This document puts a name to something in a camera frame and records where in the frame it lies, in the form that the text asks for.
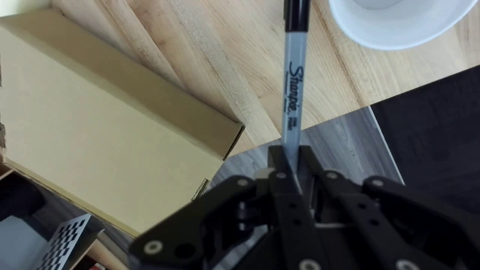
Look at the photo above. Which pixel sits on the brown cardboard box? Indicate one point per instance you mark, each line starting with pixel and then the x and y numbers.
pixel 90 123

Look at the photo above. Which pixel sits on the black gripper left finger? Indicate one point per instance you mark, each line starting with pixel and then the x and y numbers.
pixel 204 231

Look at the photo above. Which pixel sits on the grey black marker pen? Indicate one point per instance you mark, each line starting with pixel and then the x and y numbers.
pixel 294 63

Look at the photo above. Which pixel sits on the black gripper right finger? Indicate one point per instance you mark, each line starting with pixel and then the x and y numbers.
pixel 396 226

